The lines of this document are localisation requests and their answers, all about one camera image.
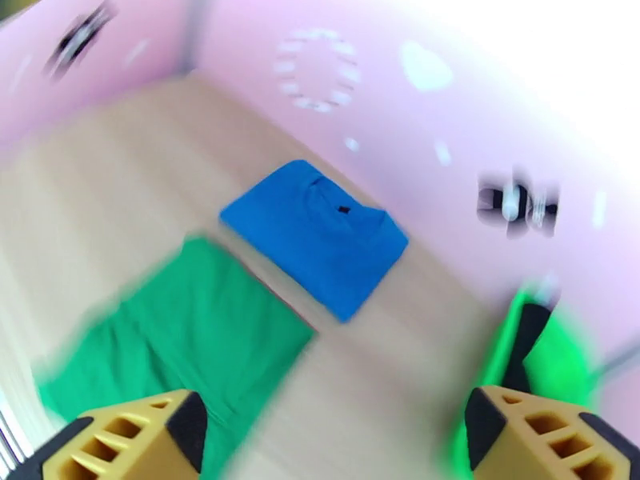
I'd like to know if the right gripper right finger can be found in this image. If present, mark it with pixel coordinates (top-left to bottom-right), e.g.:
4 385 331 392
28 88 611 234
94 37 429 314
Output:
463 384 640 480

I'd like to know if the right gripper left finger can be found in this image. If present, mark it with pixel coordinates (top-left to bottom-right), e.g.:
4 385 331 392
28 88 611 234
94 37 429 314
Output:
10 388 209 480

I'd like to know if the green t-shirt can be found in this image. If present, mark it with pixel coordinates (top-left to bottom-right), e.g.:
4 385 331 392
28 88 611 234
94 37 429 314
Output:
34 235 316 480

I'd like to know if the blue t-shirt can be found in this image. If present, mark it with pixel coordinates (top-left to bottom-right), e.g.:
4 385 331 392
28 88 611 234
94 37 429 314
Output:
219 159 410 325

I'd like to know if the green plastic laundry basket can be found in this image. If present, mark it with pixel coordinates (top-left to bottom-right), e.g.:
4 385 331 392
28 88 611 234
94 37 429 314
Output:
445 286 601 480

